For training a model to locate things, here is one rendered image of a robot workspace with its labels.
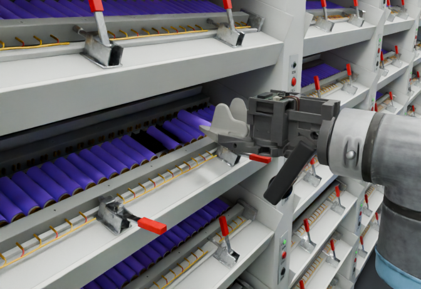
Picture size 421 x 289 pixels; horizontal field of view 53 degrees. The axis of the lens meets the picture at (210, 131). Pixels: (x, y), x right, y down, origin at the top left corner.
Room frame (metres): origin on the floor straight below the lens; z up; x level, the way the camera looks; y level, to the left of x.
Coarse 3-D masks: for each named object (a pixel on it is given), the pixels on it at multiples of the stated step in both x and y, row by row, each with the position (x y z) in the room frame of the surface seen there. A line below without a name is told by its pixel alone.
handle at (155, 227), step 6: (120, 210) 0.46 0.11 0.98; (120, 216) 0.46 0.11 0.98; (126, 216) 0.46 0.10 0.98; (132, 216) 0.46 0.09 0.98; (132, 222) 0.45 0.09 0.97; (138, 222) 0.44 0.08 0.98; (144, 222) 0.44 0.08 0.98; (150, 222) 0.44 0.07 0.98; (156, 222) 0.44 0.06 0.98; (144, 228) 0.44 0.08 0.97; (150, 228) 0.43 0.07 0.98; (156, 228) 0.43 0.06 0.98; (162, 228) 0.43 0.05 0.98
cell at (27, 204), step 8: (0, 184) 0.46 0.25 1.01; (8, 184) 0.46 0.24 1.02; (8, 192) 0.45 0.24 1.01; (16, 192) 0.45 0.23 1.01; (24, 192) 0.46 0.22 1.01; (16, 200) 0.45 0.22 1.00; (24, 200) 0.45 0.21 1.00; (32, 200) 0.45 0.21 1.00; (24, 208) 0.44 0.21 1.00; (32, 208) 0.44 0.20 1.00
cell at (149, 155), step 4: (124, 136) 0.64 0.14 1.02; (128, 136) 0.64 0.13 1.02; (124, 140) 0.63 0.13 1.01; (128, 140) 0.63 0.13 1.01; (132, 140) 0.63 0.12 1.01; (128, 144) 0.63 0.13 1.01; (132, 144) 0.63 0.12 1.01; (136, 144) 0.63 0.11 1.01; (140, 144) 0.63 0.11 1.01; (136, 148) 0.62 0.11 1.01; (140, 148) 0.62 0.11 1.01; (144, 148) 0.62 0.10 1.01; (140, 152) 0.61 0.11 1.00; (144, 152) 0.61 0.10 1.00; (148, 152) 0.61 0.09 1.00; (152, 152) 0.62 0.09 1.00; (144, 156) 0.61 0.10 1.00; (148, 156) 0.61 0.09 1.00; (152, 156) 0.61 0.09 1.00; (148, 160) 0.60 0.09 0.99
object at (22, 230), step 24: (192, 144) 0.67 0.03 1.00; (144, 168) 0.56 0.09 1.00; (168, 168) 0.60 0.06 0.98; (192, 168) 0.62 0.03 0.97; (96, 192) 0.49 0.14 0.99; (120, 192) 0.52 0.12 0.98; (144, 192) 0.53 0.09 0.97; (48, 216) 0.42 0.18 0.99; (72, 216) 0.45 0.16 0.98; (0, 240) 0.38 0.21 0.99; (24, 240) 0.40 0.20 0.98
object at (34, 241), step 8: (192, 160) 0.65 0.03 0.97; (176, 168) 0.61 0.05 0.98; (184, 168) 0.63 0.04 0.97; (168, 176) 0.59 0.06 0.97; (144, 184) 0.55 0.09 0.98; (152, 184) 0.56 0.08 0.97; (128, 192) 0.53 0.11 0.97; (136, 192) 0.54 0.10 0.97; (120, 200) 0.51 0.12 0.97; (96, 208) 0.48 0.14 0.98; (80, 216) 0.46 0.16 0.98; (88, 216) 0.47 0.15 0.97; (64, 224) 0.44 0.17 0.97; (72, 224) 0.45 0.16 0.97; (48, 232) 0.42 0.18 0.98; (32, 240) 0.41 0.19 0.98; (16, 248) 0.39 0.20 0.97; (24, 248) 0.40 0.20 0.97; (8, 256) 0.38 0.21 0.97
